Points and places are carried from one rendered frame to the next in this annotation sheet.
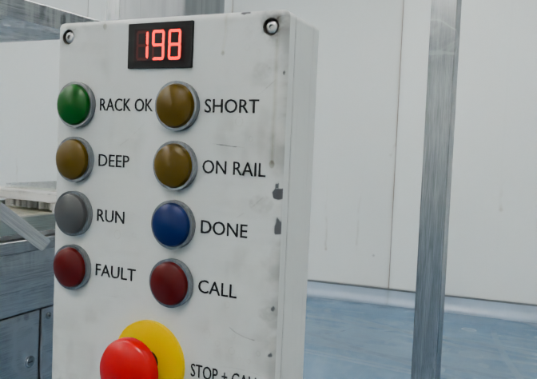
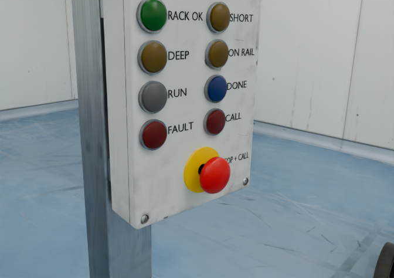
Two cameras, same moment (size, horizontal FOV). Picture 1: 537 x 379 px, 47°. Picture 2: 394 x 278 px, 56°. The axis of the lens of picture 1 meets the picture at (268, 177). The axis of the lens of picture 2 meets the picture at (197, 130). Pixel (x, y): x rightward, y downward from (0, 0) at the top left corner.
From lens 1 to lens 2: 49 cm
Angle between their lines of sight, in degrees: 68
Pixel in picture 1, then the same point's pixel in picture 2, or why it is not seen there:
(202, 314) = (227, 132)
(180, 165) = (226, 53)
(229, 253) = (238, 97)
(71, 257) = (160, 126)
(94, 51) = not seen: outside the picture
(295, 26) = not seen: outside the picture
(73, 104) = (159, 15)
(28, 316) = not seen: outside the picture
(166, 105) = (220, 17)
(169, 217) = (220, 85)
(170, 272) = (220, 115)
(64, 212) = (154, 97)
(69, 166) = (158, 63)
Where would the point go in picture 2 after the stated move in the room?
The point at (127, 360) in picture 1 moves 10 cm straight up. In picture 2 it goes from (224, 167) to (228, 71)
